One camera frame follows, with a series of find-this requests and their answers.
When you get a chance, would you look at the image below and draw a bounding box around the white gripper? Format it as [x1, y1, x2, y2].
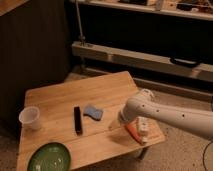
[118, 106, 132, 125]

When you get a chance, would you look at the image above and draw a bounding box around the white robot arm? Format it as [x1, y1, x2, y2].
[118, 89, 213, 140]

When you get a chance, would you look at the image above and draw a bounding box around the translucent white cup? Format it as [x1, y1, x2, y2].
[19, 106, 42, 131]

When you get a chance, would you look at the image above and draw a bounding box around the white rectangular block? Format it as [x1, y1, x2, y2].
[136, 117, 148, 142]

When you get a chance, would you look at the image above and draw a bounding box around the wooden table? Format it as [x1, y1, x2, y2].
[15, 70, 166, 171]

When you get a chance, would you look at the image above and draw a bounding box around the black rectangular bar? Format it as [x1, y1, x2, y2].
[74, 106, 83, 135]

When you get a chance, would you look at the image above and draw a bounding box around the green plate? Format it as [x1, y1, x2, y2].
[27, 142, 71, 171]

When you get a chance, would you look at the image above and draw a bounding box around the vertical metal pole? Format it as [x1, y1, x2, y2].
[75, 0, 85, 46]

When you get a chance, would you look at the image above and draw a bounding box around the upper shelf with clutter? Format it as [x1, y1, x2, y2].
[69, 0, 213, 21]

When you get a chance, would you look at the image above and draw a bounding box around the black handle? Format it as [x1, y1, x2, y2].
[170, 58, 201, 68]

